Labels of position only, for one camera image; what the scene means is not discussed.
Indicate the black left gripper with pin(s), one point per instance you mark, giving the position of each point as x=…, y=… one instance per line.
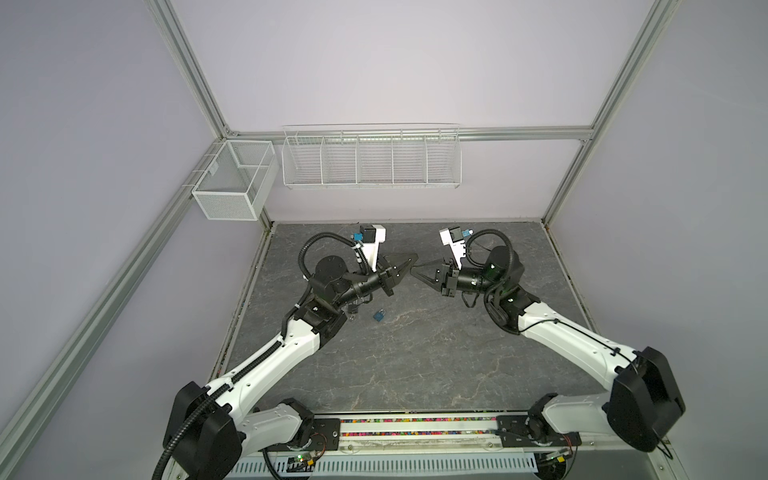
x=392, y=275

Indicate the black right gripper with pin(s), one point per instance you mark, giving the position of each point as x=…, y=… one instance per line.
x=449, y=279

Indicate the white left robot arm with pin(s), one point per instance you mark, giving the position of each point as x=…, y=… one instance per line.
x=258, y=384

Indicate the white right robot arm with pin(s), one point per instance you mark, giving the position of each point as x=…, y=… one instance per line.
x=640, y=401

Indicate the white mesh box basket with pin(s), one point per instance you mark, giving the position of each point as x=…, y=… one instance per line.
x=237, y=180

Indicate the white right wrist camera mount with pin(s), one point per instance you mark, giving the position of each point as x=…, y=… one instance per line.
x=456, y=237

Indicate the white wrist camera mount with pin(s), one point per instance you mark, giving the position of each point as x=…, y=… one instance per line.
x=456, y=237
x=370, y=237

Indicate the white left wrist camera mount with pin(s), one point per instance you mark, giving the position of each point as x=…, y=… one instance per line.
x=370, y=237

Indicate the white wire shelf basket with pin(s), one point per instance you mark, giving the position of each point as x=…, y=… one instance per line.
x=409, y=155

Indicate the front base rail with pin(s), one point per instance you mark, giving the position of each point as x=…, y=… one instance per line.
x=431, y=445

